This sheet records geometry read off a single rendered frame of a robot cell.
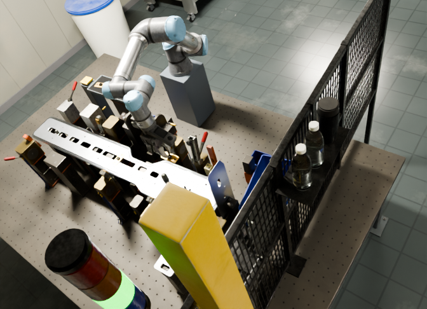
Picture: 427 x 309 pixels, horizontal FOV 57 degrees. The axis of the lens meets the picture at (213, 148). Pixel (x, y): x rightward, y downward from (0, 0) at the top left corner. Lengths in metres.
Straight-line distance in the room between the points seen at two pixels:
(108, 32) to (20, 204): 2.35
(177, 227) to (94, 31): 3.97
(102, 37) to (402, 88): 3.06
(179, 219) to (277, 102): 3.05
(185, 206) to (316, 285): 1.36
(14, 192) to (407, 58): 3.46
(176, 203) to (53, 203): 2.02
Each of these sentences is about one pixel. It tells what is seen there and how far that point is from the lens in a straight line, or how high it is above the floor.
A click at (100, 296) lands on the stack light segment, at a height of 1.96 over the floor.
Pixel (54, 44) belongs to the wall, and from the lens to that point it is 5.12.
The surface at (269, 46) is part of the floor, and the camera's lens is 4.32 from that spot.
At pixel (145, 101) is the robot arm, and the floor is 1.57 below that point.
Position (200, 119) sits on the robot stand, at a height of 0.75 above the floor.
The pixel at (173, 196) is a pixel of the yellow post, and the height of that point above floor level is 2.00.
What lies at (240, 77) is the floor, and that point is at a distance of 4.00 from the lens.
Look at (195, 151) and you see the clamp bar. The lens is 1.94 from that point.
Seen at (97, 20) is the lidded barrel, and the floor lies 0.57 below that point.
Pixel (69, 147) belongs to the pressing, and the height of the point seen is 1.00.
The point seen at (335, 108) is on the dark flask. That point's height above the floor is 1.61.
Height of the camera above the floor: 2.57
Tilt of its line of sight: 49 degrees down
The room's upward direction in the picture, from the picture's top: 18 degrees counter-clockwise
